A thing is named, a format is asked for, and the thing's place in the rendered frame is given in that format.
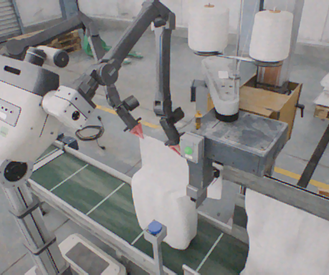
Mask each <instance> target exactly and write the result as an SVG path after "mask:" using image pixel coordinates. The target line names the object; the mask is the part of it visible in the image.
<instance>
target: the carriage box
mask: <svg viewBox="0 0 329 275"><path fill-rule="evenodd" d="M255 78H256V74H253V75H252V76H251V77H250V78H249V79H248V80H247V81H246V82H244V83H243V84H242V85H241V86H239V101H240V102H243V103H246V104H248V105H256V106H258V107H263V108H265V109H268V110H273V112H272V113H271V115H270V116H269V118H270V119H273V120H277V121H282V122H286V123H287V124H288V125H289V129H288V131H287V136H286V139H285V144H286V143H287V141H288V140H290V138H291V136H292V129H293V125H294V122H295V118H296V113H297V107H296V106H295V107H294V105H295V103H299V102H300V95H301V92H302V85H303V83H302V82H301V83H299V82H292V81H289V80H288V87H287V88H288V90H286V91H285V93H284V94H283V95H281V94H278V93H277V91H275V90H267V89H264V88H261V87H257V88H256V89H255ZM291 90H292V91H293V92H292V91H291ZM284 146H285V145H284Z"/></svg>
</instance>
